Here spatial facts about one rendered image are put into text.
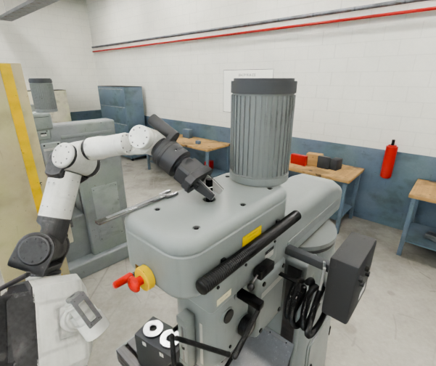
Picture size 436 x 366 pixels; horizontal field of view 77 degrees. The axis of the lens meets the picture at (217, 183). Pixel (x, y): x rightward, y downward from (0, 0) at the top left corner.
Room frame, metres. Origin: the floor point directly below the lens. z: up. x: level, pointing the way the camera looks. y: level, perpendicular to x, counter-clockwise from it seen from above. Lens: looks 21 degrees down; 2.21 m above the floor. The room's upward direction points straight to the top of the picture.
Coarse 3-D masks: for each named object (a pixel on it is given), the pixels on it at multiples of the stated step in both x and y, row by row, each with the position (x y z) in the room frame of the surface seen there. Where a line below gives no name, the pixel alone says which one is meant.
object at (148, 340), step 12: (144, 324) 0.97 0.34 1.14; (156, 324) 0.95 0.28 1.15; (144, 336) 0.90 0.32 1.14; (156, 336) 0.89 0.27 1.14; (168, 336) 0.90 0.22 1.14; (144, 348) 0.88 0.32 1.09; (156, 348) 0.85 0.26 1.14; (168, 348) 0.84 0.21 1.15; (144, 360) 0.89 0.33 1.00; (156, 360) 0.85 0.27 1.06; (168, 360) 0.81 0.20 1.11
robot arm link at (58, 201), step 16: (64, 144) 0.80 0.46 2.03; (48, 160) 0.80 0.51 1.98; (64, 160) 0.77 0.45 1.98; (48, 176) 0.79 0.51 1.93; (64, 176) 0.78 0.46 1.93; (80, 176) 0.82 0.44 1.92; (48, 192) 0.76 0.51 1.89; (64, 192) 0.76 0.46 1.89; (48, 208) 0.73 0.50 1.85; (64, 208) 0.75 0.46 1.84
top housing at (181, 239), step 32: (192, 192) 0.76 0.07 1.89; (224, 192) 0.76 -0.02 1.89; (256, 192) 0.76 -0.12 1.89; (128, 224) 0.59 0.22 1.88; (160, 224) 0.57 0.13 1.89; (192, 224) 0.57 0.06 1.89; (224, 224) 0.58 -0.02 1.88; (256, 224) 0.66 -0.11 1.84; (160, 256) 0.51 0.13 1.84; (192, 256) 0.49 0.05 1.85; (224, 256) 0.56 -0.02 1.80; (160, 288) 0.52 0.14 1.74; (192, 288) 0.49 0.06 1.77
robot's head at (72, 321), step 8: (80, 304) 0.55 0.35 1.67; (72, 312) 0.54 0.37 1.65; (88, 312) 0.54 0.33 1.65; (64, 320) 0.55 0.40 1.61; (72, 320) 0.55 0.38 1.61; (80, 320) 0.53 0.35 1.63; (104, 320) 0.55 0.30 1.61; (72, 328) 0.54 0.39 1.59; (80, 328) 0.52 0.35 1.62; (88, 328) 0.52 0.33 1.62; (96, 328) 0.53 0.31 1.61; (104, 328) 0.54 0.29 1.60; (88, 336) 0.52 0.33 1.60; (96, 336) 0.52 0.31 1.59
